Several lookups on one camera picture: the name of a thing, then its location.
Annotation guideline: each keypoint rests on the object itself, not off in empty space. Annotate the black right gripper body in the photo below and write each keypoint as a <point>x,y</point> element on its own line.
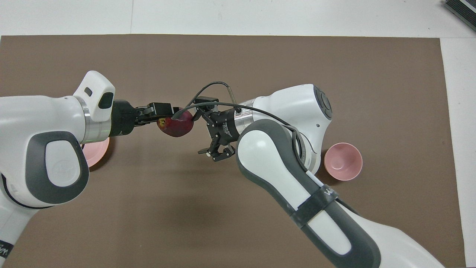
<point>223,128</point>

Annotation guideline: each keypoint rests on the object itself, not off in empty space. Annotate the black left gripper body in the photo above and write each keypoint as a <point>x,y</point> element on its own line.
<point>124,119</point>

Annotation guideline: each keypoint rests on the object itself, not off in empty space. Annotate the dark red apple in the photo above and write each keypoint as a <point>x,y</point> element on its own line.
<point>180,126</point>

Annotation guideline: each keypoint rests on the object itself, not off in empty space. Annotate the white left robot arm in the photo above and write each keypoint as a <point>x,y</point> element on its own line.
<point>41,134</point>

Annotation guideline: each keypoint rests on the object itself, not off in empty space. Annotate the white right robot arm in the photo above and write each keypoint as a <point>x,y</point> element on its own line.
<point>279,149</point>

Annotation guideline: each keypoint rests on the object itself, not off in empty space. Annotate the pink plate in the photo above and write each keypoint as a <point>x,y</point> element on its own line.
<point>97,150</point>

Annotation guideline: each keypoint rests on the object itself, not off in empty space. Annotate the pink bowl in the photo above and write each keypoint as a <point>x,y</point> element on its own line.
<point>344,162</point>

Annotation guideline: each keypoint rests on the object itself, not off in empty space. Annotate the brown table mat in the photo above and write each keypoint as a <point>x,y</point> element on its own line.
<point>186,208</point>

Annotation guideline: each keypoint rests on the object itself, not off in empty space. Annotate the dark ribbed panel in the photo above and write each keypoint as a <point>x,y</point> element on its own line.
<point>465,9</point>

